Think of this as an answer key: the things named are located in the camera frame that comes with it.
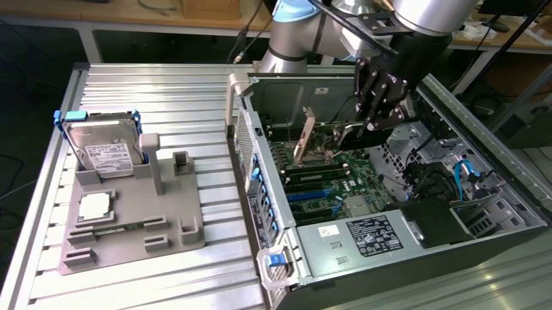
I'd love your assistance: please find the green motherboard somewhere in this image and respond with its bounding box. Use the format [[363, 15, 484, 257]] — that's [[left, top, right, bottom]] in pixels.
[[266, 127, 391, 227]]

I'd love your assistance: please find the black installed RAM stick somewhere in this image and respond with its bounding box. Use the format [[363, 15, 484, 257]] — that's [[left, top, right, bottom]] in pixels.
[[282, 163, 351, 189]]

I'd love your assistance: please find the grey plastic parts rack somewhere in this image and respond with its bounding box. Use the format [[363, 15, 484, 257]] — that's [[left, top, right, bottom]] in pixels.
[[57, 132, 208, 277]]

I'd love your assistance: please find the graphics card with black shroud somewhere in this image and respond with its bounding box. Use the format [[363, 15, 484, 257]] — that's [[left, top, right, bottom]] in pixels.
[[292, 106, 394, 169]]

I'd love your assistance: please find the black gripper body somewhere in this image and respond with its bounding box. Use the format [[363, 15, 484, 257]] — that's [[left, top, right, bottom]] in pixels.
[[370, 32, 453, 94]]

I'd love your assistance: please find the black camera cable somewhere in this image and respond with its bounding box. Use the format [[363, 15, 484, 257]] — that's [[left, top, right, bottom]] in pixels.
[[310, 0, 398, 56]]

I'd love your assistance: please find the long wooden desk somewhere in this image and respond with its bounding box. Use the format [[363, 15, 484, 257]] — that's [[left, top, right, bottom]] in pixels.
[[0, 0, 276, 64]]

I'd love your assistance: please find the black open PC case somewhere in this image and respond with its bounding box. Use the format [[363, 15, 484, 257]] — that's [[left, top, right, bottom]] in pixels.
[[223, 72, 552, 310]]

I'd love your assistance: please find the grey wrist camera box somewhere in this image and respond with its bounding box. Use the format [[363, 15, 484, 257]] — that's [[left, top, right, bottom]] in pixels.
[[338, 12, 411, 61]]

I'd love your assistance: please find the grey power supply unit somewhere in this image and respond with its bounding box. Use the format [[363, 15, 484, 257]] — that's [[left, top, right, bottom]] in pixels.
[[295, 210, 427, 279]]

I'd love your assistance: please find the blue SATA wire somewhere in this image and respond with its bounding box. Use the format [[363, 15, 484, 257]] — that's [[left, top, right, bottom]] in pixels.
[[453, 159, 474, 203]]

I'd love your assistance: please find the green RAM stick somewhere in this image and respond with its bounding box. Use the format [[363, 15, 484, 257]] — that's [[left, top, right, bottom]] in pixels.
[[91, 222, 147, 233]]

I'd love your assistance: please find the wooden desk with monitor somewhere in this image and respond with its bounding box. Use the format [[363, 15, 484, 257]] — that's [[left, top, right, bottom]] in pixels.
[[446, 12, 552, 94]]

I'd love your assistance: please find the silver CPU chip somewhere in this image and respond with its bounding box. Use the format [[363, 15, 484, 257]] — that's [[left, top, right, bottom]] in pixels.
[[76, 193, 112, 223]]

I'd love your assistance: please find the black cable with metal connector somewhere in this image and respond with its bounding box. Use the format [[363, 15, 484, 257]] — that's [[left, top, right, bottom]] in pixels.
[[231, 0, 278, 64]]

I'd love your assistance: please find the hard disk in blue carrier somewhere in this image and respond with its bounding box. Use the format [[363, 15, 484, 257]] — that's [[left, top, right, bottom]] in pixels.
[[53, 108, 149, 179]]

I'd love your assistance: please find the silver chipset heat sink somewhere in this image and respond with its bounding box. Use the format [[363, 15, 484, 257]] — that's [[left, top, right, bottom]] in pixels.
[[343, 196, 373, 218]]

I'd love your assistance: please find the thin grey cable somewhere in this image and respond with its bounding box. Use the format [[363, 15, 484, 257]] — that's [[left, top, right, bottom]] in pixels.
[[136, 0, 179, 16]]

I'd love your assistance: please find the black monitor stand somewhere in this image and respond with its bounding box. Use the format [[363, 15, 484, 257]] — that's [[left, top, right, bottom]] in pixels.
[[477, 0, 552, 33]]

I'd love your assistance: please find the blue expansion slot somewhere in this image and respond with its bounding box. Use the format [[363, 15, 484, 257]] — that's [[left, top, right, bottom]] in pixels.
[[286, 189, 327, 203]]

